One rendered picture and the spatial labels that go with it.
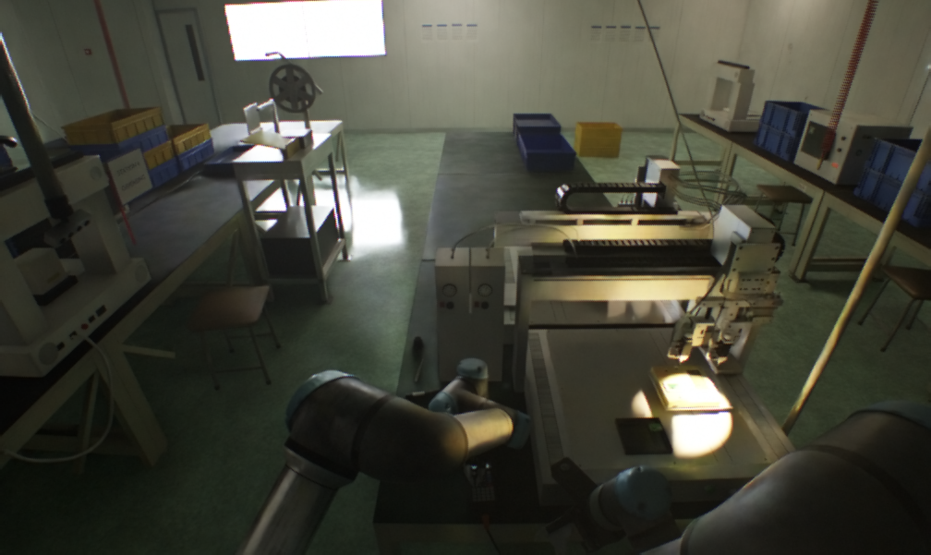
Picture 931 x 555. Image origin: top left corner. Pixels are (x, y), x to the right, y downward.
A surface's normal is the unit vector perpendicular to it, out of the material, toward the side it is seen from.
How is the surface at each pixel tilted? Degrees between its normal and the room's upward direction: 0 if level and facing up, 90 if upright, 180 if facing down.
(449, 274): 90
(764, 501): 49
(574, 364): 0
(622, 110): 90
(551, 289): 90
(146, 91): 90
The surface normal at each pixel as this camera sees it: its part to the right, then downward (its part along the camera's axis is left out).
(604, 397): -0.01, -0.87
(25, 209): 1.00, 0.00
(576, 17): 0.00, 0.49
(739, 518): -0.83, -0.55
